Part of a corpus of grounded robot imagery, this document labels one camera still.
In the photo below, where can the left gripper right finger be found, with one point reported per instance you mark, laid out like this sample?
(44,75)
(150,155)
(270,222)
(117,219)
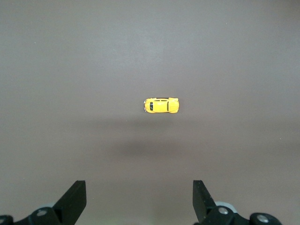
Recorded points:
(204,206)

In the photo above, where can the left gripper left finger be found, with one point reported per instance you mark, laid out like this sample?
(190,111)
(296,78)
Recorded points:
(70,204)

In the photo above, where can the yellow beetle toy car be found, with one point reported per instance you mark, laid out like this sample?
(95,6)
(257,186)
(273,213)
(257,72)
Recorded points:
(161,106)

